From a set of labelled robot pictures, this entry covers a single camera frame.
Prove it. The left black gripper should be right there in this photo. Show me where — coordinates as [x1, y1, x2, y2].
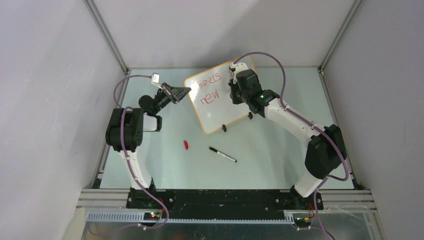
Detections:
[152, 82, 191, 115]

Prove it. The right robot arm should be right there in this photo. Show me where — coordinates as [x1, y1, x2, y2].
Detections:
[228, 64, 350, 209]

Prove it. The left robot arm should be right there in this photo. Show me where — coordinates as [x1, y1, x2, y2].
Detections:
[105, 82, 192, 208]

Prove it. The yellow-framed whiteboard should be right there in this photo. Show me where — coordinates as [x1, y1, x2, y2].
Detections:
[184, 59, 250, 134]

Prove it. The black capped marker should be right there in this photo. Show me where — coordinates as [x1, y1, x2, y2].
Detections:
[208, 146, 238, 163]

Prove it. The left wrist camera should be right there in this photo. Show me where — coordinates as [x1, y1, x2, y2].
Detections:
[151, 73, 160, 84]

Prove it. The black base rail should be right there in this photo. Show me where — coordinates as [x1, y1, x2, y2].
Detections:
[126, 188, 324, 221]

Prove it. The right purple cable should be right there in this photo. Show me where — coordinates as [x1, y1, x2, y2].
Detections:
[232, 51, 351, 240]

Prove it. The aluminium frame front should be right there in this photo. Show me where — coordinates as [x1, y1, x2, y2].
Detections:
[77, 189, 379, 224]

